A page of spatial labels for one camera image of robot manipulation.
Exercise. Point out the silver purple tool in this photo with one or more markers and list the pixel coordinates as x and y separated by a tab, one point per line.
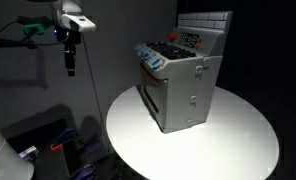
28	153

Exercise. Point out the black camera stand bar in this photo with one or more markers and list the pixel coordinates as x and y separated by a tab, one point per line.
8	44

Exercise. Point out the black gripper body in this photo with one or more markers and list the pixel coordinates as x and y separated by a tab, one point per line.
71	36

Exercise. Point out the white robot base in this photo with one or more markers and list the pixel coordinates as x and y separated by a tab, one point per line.
4	156

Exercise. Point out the black camera on stand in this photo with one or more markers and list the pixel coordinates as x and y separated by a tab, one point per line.
25	19

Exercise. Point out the orange clamp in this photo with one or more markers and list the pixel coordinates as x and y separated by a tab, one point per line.
56	146

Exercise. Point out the red stove knob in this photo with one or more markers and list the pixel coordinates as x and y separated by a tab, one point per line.
173	36

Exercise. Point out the gray toy stove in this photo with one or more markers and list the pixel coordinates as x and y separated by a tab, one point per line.
184	93

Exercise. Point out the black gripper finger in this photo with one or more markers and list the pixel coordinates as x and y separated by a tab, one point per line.
67	60
73	60

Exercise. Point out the black storage box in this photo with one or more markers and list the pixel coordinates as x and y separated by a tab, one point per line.
51	163

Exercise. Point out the purple clamp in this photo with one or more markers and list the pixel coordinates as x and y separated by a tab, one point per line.
85	173
66	134

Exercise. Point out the orange stove button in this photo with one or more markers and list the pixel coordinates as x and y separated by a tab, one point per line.
197	46
200	40

